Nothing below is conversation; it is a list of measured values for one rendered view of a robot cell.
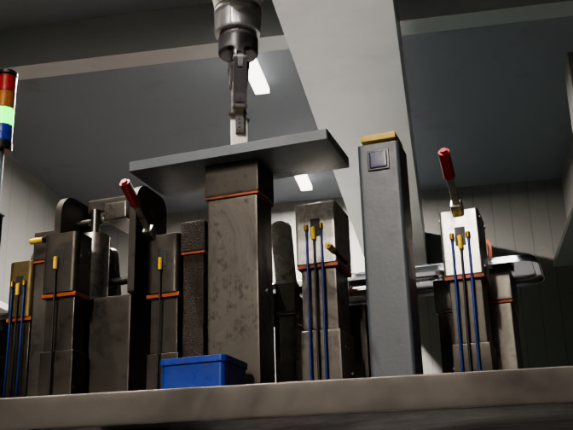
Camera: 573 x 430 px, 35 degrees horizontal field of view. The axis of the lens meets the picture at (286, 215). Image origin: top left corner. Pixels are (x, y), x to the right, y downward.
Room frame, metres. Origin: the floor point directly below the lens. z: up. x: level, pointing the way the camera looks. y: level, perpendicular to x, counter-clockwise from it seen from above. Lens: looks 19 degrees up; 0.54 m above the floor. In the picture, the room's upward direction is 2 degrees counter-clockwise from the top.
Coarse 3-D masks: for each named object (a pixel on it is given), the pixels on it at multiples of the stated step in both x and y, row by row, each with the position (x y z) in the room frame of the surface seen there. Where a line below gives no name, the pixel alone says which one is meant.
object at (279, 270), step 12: (276, 228) 1.66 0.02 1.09; (288, 228) 1.66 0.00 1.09; (276, 240) 1.67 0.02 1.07; (288, 240) 1.66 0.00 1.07; (276, 252) 1.67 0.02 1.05; (288, 252) 1.67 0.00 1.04; (276, 264) 1.68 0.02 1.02; (288, 264) 1.67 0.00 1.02; (276, 276) 1.68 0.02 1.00; (288, 276) 1.68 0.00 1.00
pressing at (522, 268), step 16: (496, 256) 1.60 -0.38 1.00; (512, 256) 1.58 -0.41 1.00; (528, 256) 1.58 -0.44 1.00; (416, 272) 1.64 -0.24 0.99; (432, 272) 1.68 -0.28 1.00; (512, 272) 1.70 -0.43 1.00; (528, 272) 1.70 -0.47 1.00; (352, 288) 1.78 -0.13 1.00; (432, 288) 1.80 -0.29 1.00; (352, 304) 1.87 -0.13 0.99; (0, 320) 1.97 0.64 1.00
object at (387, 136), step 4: (388, 132) 1.38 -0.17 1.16; (392, 132) 1.37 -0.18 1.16; (364, 136) 1.39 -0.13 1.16; (368, 136) 1.39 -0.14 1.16; (372, 136) 1.39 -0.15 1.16; (376, 136) 1.38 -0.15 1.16; (380, 136) 1.38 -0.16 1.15; (384, 136) 1.38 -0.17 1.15; (388, 136) 1.38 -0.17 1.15; (392, 136) 1.37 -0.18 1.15; (396, 136) 1.39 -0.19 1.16; (364, 140) 1.39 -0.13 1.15; (368, 140) 1.39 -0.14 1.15; (372, 140) 1.39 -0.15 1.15; (376, 140) 1.39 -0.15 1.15; (380, 140) 1.38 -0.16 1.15; (384, 140) 1.39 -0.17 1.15; (388, 140) 1.39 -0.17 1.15; (392, 140) 1.39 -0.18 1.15; (396, 140) 1.39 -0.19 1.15; (364, 144) 1.40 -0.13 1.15; (368, 144) 1.40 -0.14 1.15
